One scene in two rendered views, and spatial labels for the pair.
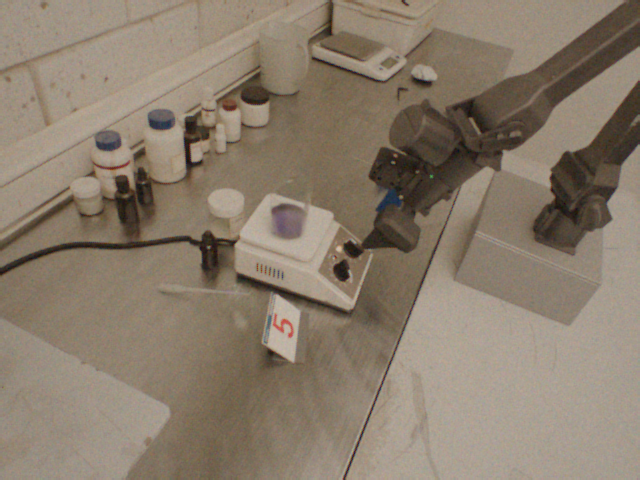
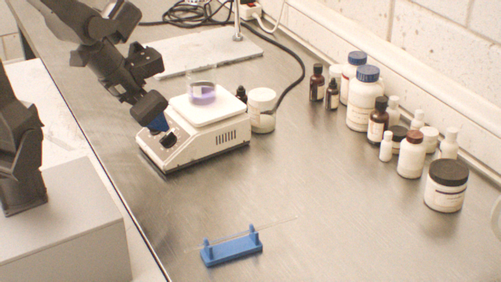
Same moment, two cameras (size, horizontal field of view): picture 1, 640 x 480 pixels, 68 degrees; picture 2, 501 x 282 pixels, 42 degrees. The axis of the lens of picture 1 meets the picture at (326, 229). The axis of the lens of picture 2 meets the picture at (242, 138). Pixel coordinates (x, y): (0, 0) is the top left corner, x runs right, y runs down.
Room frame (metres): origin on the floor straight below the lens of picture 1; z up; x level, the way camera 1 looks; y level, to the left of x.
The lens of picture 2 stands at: (1.43, -0.67, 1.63)
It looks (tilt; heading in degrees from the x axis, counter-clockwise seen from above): 33 degrees down; 136
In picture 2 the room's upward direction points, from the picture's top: 1 degrees counter-clockwise
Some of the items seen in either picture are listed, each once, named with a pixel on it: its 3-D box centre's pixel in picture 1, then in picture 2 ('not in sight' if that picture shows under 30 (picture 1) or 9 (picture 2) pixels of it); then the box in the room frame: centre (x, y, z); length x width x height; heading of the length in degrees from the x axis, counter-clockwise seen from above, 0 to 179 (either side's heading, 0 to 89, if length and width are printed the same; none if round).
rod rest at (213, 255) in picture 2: not in sight; (231, 243); (0.84, -0.14, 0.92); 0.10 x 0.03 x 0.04; 69
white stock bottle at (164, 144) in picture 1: (164, 145); (365, 97); (0.76, 0.33, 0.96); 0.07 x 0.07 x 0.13
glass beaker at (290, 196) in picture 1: (288, 211); (201, 83); (0.55, 0.06, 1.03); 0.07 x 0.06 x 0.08; 163
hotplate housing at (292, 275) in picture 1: (300, 250); (197, 127); (0.56, 0.04, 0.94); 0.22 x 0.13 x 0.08; 78
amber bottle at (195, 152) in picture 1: (191, 139); (378, 120); (0.82, 0.30, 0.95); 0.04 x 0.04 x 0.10
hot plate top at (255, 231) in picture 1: (288, 225); (207, 104); (0.57, 0.06, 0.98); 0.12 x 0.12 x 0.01; 78
